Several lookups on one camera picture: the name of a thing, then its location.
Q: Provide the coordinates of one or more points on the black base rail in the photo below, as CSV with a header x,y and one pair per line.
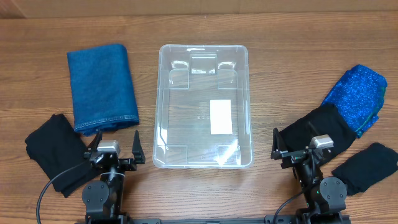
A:
x,y
205,221

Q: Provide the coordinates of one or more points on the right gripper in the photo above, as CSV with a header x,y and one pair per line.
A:
x,y
294,154

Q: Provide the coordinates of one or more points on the clear plastic storage bin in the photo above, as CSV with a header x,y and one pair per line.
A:
x,y
189,77

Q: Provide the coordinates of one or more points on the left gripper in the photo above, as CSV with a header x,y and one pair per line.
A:
x,y
140,157

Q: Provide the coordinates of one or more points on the white label in bin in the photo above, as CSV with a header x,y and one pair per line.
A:
x,y
221,117

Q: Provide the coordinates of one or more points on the large black cloth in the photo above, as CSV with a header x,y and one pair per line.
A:
x,y
323,120

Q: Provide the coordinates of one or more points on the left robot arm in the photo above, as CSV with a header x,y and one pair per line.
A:
x,y
103,198

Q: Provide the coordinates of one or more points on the blue towel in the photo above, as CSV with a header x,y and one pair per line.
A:
x,y
102,89

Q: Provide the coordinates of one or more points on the small black cloth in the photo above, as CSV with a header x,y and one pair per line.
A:
x,y
367,168

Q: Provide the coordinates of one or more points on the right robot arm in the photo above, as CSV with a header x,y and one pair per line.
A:
x,y
325,196

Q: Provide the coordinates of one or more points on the blue sparkly fabric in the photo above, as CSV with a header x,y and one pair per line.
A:
x,y
359,97

